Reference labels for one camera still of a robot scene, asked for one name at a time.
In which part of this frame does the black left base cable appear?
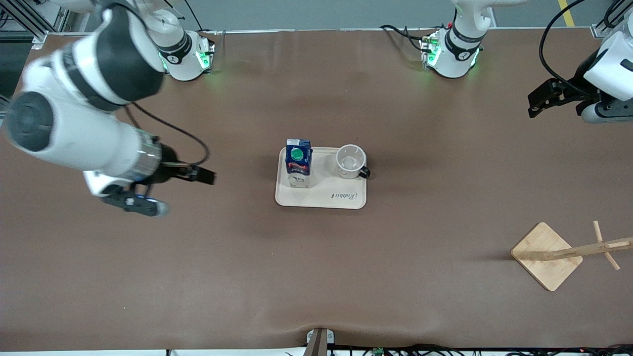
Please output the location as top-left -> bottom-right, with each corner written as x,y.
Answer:
380,24 -> 431,52

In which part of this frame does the black base cable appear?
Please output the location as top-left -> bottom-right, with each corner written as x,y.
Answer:
185,0 -> 218,35
380,24 -> 431,52

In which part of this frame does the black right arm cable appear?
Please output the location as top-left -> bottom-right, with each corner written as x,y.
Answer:
124,101 -> 209,166

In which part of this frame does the cream rabbit print tray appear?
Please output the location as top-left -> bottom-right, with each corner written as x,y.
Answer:
275,146 -> 367,210

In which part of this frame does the blue white milk carton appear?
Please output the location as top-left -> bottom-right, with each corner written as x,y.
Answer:
285,139 -> 313,189

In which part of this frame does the white smiley mug black handle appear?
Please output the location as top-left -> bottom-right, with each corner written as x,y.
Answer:
336,144 -> 370,179

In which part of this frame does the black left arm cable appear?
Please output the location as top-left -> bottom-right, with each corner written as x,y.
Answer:
539,0 -> 594,94

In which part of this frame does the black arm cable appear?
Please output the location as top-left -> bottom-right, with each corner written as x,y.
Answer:
124,101 -> 209,166
539,0 -> 594,94

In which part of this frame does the aluminium frame profile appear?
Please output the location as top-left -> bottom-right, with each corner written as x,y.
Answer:
0,0 -> 67,45

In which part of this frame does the wooden mug stand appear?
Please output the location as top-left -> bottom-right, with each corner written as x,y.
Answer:
510,221 -> 633,292

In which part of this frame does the black right base cable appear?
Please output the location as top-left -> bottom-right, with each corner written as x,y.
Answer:
185,0 -> 218,35

